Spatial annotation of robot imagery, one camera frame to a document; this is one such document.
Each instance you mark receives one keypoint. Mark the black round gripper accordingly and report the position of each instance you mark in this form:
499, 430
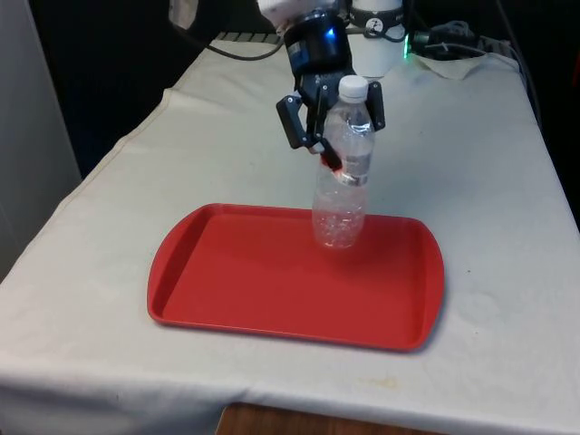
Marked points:
317, 45

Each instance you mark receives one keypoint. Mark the clear plastic bottle white cap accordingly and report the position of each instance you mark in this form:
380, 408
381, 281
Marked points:
340, 213

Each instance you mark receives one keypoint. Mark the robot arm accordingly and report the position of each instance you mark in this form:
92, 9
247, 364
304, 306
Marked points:
376, 50

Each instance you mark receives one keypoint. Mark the red plastic tray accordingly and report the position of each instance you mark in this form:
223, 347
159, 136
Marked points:
254, 290

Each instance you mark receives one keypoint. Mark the black cabinet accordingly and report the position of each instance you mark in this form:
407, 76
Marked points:
113, 68

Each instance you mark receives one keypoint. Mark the pale grey cabinet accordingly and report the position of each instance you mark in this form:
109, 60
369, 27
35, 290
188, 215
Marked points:
27, 136

